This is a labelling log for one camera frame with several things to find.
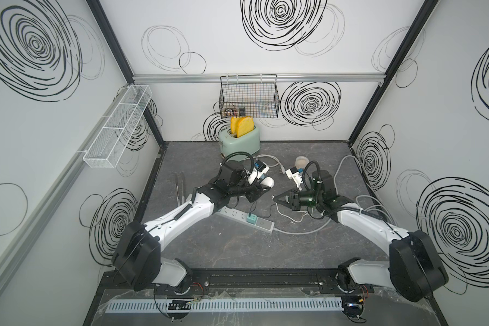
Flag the grey power strip cord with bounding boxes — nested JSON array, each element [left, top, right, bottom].
[[272, 154, 400, 242]]

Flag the mint green toaster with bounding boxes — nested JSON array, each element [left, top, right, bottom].
[[219, 126, 261, 158]]

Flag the white slotted cable duct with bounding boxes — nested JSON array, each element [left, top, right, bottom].
[[105, 297, 343, 314]]

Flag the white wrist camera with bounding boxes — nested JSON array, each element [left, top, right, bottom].
[[285, 167, 303, 190], [247, 160, 270, 185]]

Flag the white round speaker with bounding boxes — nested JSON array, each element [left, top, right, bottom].
[[261, 177, 274, 188]]

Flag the white power strip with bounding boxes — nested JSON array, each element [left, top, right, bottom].
[[215, 206, 274, 234]]

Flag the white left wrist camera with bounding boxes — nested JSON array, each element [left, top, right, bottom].
[[247, 160, 270, 185]]

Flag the black wire wall basket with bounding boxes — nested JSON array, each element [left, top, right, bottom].
[[218, 74, 281, 118]]

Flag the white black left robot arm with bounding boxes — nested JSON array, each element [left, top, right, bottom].
[[111, 153, 274, 293]]

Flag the black usb cable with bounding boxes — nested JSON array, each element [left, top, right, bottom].
[[246, 201, 278, 223]]

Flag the teal charger with black cable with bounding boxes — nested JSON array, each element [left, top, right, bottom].
[[246, 213, 258, 225]]

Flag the yellow toast slices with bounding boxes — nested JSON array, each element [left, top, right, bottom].
[[230, 116, 255, 138]]

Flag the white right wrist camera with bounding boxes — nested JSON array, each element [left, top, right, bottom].
[[285, 167, 303, 190]]

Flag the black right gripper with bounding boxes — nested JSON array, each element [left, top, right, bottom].
[[274, 186, 323, 211]]

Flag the white toaster power cord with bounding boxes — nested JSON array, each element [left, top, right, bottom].
[[254, 154, 286, 175]]

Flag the white short usb cable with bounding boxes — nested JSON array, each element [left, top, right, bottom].
[[272, 194, 311, 224]]

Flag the white wire wall shelf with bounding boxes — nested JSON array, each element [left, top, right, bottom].
[[83, 84, 152, 168]]

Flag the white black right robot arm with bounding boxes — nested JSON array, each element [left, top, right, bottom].
[[275, 161, 449, 302]]

